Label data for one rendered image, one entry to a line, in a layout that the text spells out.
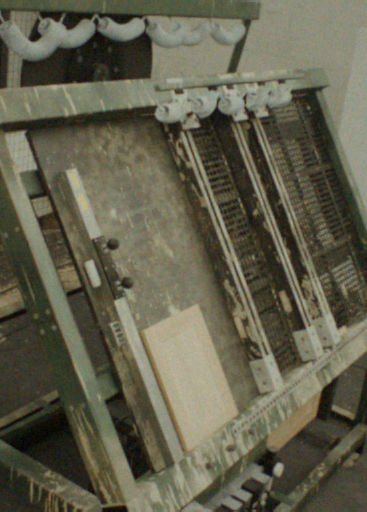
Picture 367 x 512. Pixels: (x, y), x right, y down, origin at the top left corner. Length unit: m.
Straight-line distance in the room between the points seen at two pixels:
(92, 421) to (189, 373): 0.49
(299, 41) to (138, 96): 5.30
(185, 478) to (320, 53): 5.88
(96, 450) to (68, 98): 1.04
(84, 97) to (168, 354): 0.86
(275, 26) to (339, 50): 0.69
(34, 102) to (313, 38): 5.72
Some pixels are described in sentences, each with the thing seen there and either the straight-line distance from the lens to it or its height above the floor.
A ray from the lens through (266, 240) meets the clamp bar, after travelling 3.12.
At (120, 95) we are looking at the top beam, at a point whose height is 1.89.
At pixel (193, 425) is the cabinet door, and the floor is 0.94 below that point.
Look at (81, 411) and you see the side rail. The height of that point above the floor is 1.11.
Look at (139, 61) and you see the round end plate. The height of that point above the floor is 1.90.
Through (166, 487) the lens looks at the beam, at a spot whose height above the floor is 0.88.
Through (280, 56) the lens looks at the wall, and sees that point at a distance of 7.95.
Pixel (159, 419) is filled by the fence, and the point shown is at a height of 1.02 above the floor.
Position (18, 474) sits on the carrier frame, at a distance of 2.55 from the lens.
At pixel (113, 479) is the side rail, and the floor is 0.96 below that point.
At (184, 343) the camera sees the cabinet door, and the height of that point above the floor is 1.15.
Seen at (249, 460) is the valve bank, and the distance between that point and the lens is 2.76.
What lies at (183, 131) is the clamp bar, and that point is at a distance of 2.85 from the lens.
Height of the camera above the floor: 2.31
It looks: 21 degrees down
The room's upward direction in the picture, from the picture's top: 8 degrees clockwise
